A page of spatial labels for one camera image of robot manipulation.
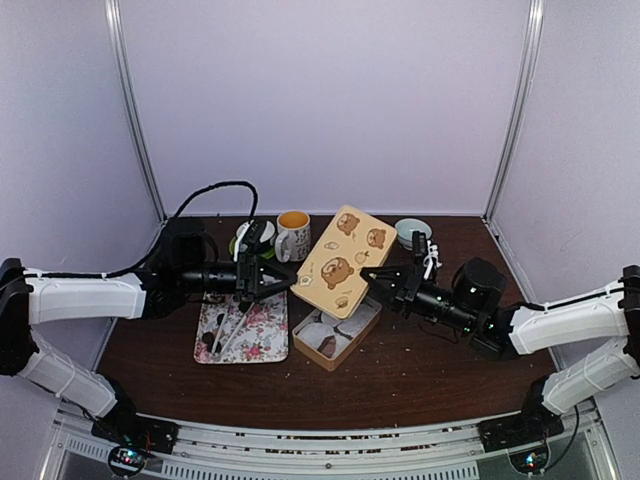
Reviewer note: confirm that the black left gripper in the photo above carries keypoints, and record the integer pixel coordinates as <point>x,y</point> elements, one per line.
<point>245,266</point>

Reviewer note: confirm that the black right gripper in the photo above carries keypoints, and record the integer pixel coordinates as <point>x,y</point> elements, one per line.
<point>402,300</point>

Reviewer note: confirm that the bear print tin lid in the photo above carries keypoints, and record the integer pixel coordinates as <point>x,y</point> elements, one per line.
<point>329,279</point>

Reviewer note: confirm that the silver metal tongs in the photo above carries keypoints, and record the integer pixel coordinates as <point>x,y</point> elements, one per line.
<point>226,335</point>

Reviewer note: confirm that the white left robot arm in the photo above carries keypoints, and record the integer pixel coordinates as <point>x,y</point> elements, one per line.
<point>184,262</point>

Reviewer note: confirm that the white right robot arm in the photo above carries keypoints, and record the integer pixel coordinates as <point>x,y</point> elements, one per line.
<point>610,313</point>

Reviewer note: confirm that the green saucer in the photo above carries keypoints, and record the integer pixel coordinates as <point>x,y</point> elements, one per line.
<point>235,247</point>

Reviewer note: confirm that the dark cup white interior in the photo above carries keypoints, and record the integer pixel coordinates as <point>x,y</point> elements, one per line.
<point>267,238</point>

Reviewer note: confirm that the white mug orange interior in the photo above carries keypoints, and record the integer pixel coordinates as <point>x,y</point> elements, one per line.
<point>293,240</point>

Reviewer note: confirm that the floral rectangular tray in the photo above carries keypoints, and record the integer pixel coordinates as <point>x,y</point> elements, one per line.
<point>263,339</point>

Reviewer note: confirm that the light blue ceramic bowl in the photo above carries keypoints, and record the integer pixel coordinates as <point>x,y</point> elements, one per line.
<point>405,228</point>

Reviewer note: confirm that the tan tin box base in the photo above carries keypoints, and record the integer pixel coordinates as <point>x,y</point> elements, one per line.
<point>327,341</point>

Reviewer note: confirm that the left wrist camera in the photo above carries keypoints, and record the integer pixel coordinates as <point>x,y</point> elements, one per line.
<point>251,237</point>

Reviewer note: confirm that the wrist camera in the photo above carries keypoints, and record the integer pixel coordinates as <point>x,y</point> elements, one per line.
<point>251,237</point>
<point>425,256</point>

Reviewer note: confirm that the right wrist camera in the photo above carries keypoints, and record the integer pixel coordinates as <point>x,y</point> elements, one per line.
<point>425,256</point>

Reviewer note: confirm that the front aluminium rail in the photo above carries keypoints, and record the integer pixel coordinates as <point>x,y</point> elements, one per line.
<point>440,451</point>

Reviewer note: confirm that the left aluminium frame post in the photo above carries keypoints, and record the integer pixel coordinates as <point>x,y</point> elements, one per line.
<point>118,42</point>

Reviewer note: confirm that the aluminium frame post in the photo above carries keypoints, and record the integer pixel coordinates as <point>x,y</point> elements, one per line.
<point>529,58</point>
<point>118,42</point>

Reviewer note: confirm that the right aluminium frame post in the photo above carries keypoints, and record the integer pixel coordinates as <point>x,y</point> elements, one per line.
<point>529,58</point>

